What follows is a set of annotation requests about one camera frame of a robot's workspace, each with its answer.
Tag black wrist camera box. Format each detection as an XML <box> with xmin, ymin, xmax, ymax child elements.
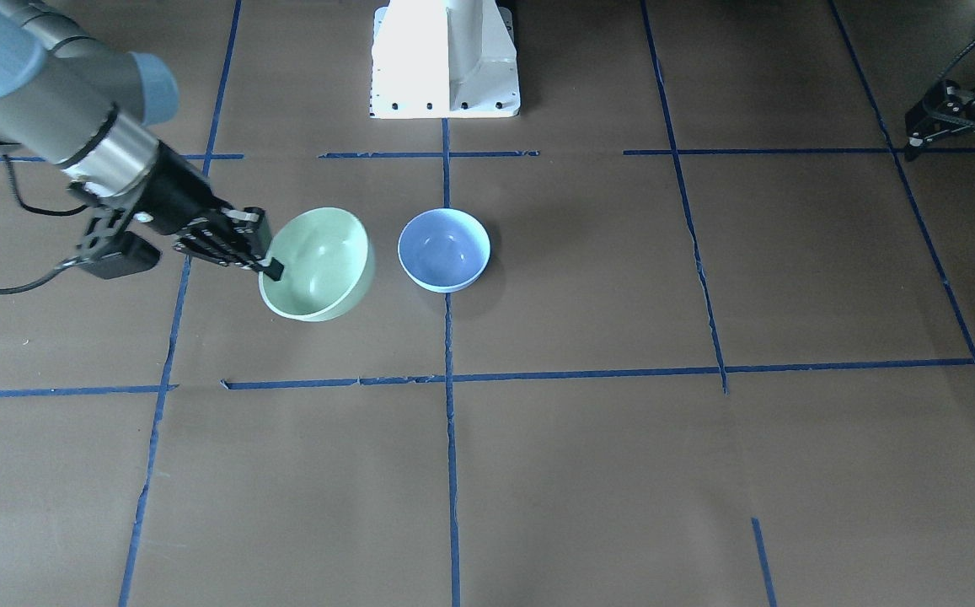
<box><xmin>78</xmin><ymin>231</ymin><xmax>161</xmax><ymax>280</ymax></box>

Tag green bowl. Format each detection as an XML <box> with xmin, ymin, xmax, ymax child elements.
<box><xmin>257</xmin><ymin>207</ymin><xmax>376</xmax><ymax>322</ymax></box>

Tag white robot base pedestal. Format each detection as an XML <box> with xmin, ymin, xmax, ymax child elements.
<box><xmin>368</xmin><ymin>1</ymin><xmax>522</xmax><ymax>120</ymax></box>

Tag blue bowl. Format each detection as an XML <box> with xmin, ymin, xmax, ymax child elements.
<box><xmin>396</xmin><ymin>208</ymin><xmax>492</xmax><ymax>293</ymax></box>

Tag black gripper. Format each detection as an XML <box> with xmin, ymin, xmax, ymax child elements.
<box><xmin>904</xmin><ymin>80</ymin><xmax>975</xmax><ymax>161</ymax></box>
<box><xmin>129</xmin><ymin>142</ymin><xmax>286</xmax><ymax>282</ymax></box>

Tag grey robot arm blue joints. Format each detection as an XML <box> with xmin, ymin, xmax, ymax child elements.
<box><xmin>0</xmin><ymin>1</ymin><xmax>199</xmax><ymax>205</ymax></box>

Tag black cable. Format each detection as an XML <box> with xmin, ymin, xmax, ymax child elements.
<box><xmin>0</xmin><ymin>126</ymin><xmax>100</xmax><ymax>296</ymax></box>

